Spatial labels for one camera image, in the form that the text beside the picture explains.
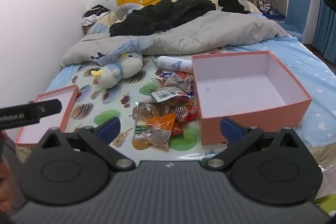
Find person's left hand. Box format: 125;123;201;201
0;156;12;203

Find green plastic item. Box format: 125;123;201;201
314;193;336;216

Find white spray bottle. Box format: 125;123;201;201
153;55;195;74

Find cartoon print blanket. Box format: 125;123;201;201
84;3;147;67

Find row of small bottles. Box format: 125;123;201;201
249;0;271;8

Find pile of mixed clothes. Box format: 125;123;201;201
81;4;111;28

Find small black garment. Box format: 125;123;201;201
218;0;250;14

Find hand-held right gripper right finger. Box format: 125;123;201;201
206;116;310;170

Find clear packet dark contents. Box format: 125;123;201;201
163;72;193;94

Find orange storage box left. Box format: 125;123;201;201
14;84;80;147

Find black clothing heap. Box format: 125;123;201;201
109;0;217;37

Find orange clear food packet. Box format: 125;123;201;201
146;113;177;149

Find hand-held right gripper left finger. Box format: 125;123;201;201
31;116;135;172

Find blue covered chair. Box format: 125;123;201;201
282;0;311;42

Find white blue plush penguin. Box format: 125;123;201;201
91;52;143;89

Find pink cardboard box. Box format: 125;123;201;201
191;51;313;146

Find blue white food packet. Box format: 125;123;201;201
150;86;191;102

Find red foil packet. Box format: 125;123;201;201
171;122;185;136
164;97;198;123

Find grey duvet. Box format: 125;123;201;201
60;10;289;69

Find blue bedside table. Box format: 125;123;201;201
262;5;286;24

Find white pillow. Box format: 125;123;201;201
236;0;263;14

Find blue curtain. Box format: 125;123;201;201
311;0;336;64

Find fruit print tablecloth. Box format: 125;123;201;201
16;52;231;161

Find gold header sausage packet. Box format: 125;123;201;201
132;101;164;141

